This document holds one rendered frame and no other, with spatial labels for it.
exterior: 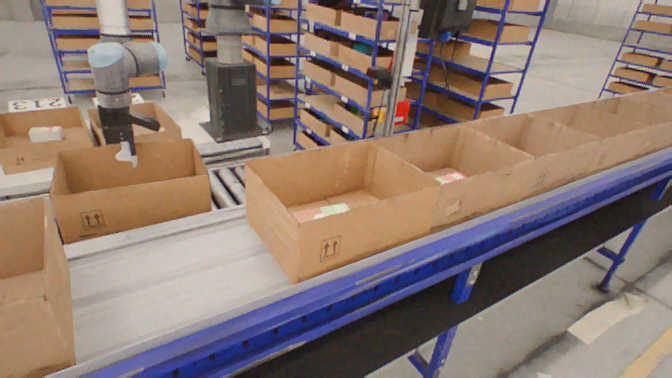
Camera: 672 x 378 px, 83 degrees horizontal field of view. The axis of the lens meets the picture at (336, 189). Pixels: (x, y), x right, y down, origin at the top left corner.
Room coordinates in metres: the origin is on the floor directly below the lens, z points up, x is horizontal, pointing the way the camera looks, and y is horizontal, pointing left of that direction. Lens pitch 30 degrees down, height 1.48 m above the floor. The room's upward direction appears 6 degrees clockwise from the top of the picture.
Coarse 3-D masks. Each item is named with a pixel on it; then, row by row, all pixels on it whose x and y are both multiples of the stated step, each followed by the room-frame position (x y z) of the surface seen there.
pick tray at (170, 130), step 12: (96, 108) 1.59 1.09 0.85; (132, 108) 1.69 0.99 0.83; (144, 108) 1.72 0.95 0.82; (156, 108) 1.72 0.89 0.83; (96, 120) 1.58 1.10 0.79; (168, 120) 1.59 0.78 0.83; (96, 132) 1.44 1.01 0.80; (144, 132) 1.59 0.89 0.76; (156, 132) 1.40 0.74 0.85; (168, 132) 1.43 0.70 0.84; (180, 132) 1.46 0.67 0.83
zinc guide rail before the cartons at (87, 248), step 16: (224, 208) 0.86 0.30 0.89; (240, 208) 0.87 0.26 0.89; (160, 224) 0.76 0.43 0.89; (176, 224) 0.77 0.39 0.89; (192, 224) 0.77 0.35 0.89; (208, 224) 0.78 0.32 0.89; (96, 240) 0.68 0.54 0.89; (112, 240) 0.68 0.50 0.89; (128, 240) 0.69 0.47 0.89; (144, 240) 0.70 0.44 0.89; (80, 256) 0.62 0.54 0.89
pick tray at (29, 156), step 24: (0, 120) 1.42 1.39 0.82; (24, 120) 1.47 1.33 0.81; (48, 120) 1.52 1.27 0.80; (72, 120) 1.57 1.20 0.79; (0, 144) 1.25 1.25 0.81; (24, 144) 1.35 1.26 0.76; (48, 144) 1.21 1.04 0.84; (72, 144) 1.26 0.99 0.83; (24, 168) 1.16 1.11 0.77; (48, 168) 1.20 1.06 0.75
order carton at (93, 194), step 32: (64, 160) 1.03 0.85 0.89; (96, 160) 1.08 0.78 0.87; (160, 160) 1.17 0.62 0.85; (192, 160) 1.21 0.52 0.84; (64, 192) 0.94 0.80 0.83; (96, 192) 0.83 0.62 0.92; (128, 192) 0.87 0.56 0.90; (160, 192) 0.91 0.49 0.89; (192, 192) 0.95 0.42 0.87; (64, 224) 0.79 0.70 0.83; (96, 224) 0.82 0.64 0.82; (128, 224) 0.86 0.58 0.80
